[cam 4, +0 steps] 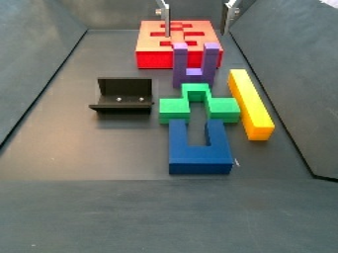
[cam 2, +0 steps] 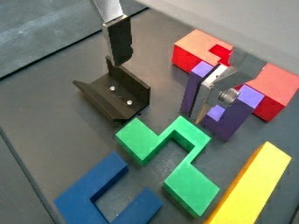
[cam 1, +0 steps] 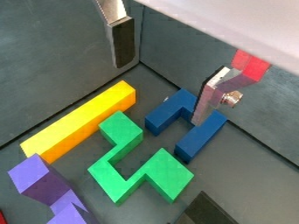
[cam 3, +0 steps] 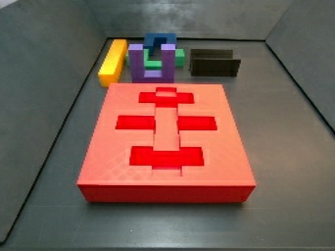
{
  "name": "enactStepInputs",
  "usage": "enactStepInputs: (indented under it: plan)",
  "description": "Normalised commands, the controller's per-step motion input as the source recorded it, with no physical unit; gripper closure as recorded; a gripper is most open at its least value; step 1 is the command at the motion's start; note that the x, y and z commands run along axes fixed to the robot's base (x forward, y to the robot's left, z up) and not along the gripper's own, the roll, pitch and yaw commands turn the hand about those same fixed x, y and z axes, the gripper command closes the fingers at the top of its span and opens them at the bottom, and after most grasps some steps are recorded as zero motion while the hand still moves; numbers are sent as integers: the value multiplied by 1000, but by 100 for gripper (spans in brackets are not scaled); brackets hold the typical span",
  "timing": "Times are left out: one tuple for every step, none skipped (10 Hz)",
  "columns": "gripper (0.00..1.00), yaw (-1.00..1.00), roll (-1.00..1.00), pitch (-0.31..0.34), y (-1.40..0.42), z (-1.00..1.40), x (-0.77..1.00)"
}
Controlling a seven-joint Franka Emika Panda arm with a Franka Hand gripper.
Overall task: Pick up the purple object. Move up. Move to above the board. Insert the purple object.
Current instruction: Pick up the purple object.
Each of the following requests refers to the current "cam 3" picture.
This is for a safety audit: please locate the yellow long block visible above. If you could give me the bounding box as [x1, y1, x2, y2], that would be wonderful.
[99, 39, 127, 87]

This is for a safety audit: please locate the red puzzle board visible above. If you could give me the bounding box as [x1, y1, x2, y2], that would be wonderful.
[78, 83, 256, 203]

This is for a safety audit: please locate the purple U-shaped block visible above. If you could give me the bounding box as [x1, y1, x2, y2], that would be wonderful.
[128, 44, 175, 83]

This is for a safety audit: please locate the black block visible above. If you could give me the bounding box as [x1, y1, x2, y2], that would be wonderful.
[190, 49, 240, 77]

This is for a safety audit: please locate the blue arch block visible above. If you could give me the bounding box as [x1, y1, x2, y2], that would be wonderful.
[144, 32, 176, 55]

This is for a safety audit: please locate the green block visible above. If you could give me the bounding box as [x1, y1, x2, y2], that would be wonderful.
[124, 48, 186, 71]

